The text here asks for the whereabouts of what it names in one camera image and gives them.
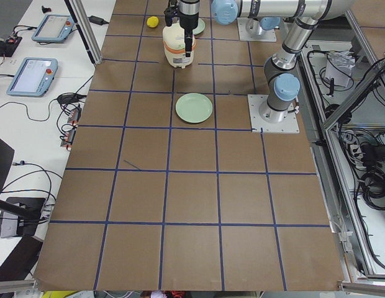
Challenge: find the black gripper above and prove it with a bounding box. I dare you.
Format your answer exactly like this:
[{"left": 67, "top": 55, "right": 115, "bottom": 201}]
[{"left": 164, "top": 0, "right": 199, "bottom": 57}]

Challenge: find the white rice cooker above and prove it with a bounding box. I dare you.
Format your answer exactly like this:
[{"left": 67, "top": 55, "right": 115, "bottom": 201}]
[{"left": 163, "top": 22, "right": 196, "bottom": 69}]

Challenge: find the right green plate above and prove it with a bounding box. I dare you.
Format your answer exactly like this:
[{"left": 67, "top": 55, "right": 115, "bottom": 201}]
[{"left": 192, "top": 18, "right": 206, "bottom": 35}]

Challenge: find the green plate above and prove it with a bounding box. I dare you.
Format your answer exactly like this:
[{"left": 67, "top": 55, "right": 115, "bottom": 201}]
[
  {"left": 175, "top": 93, "right": 213, "bottom": 124},
  {"left": 192, "top": 18, "right": 206, "bottom": 35}
]

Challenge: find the yellow toy pepper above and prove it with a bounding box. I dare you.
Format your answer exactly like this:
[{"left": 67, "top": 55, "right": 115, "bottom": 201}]
[{"left": 146, "top": 16, "right": 160, "bottom": 29}]

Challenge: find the black power adapter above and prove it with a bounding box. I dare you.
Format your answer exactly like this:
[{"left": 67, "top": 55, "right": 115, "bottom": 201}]
[{"left": 88, "top": 16, "right": 109, "bottom": 25}]

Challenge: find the left green plate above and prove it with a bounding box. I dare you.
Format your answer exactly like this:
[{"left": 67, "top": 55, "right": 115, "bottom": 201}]
[{"left": 175, "top": 93, "right": 213, "bottom": 124}]

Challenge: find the far teach pendant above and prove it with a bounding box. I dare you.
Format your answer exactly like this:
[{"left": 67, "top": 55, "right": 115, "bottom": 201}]
[{"left": 32, "top": 14, "right": 75, "bottom": 43}]

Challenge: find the teach pendant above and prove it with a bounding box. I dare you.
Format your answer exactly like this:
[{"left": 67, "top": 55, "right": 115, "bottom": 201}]
[
  {"left": 6, "top": 57, "right": 58, "bottom": 97},
  {"left": 32, "top": 14, "right": 75, "bottom": 43}
]

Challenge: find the near teach pendant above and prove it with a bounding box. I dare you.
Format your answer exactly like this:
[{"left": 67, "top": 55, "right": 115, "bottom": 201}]
[{"left": 6, "top": 57, "right": 58, "bottom": 97}]

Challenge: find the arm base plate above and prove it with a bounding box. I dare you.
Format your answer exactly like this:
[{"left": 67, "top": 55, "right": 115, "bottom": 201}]
[
  {"left": 248, "top": 94, "right": 300, "bottom": 134},
  {"left": 237, "top": 17, "right": 281, "bottom": 42}
]

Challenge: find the aluminium frame post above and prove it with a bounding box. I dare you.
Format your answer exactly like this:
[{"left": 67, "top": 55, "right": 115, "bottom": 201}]
[{"left": 70, "top": 0, "right": 102, "bottom": 65}]

